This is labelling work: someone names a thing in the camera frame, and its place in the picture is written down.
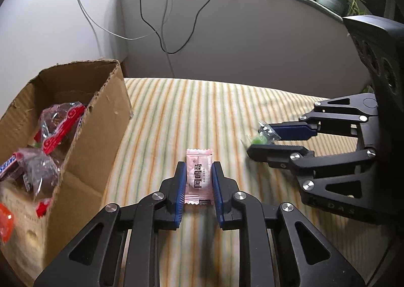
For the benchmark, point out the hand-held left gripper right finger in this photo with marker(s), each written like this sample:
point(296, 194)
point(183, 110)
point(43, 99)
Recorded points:
point(217, 192)

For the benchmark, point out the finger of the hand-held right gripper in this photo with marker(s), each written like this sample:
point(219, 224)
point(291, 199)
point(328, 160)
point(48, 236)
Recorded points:
point(277, 151)
point(290, 131)

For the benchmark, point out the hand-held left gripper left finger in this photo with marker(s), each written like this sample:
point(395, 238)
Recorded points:
point(180, 192)

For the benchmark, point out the green candy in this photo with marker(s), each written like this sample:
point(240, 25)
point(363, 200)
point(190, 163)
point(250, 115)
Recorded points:
point(259, 140)

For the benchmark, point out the pink candy packet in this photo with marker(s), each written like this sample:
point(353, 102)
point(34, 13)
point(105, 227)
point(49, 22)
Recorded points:
point(199, 176)

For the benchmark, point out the cardboard box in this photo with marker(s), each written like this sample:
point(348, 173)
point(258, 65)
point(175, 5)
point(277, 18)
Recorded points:
point(94, 160)

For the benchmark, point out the clear red-edged brownie packet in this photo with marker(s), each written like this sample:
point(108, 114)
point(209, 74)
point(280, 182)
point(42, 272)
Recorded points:
point(56, 119)
point(38, 167)

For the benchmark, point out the brown chocolate bar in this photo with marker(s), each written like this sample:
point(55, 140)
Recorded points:
point(9, 165)

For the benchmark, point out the striped blanket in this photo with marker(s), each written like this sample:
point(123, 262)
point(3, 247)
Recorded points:
point(195, 110)

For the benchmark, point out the orange snack packet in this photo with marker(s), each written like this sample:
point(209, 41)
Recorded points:
point(5, 223)

